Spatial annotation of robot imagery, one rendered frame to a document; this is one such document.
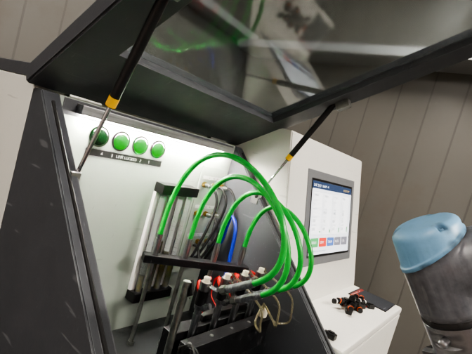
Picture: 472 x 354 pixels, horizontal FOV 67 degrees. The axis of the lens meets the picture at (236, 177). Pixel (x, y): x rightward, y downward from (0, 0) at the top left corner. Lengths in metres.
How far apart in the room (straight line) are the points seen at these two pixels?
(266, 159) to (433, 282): 0.86
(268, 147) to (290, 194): 0.18
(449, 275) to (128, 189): 0.79
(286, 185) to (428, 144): 1.66
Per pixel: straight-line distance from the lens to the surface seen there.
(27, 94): 0.91
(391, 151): 2.73
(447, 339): 0.48
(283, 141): 1.20
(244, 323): 1.08
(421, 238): 0.43
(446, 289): 0.45
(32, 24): 2.40
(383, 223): 2.71
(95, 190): 0.96
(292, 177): 1.19
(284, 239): 0.76
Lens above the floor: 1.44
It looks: 4 degrees down
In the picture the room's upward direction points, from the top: 16 degrees clockwise
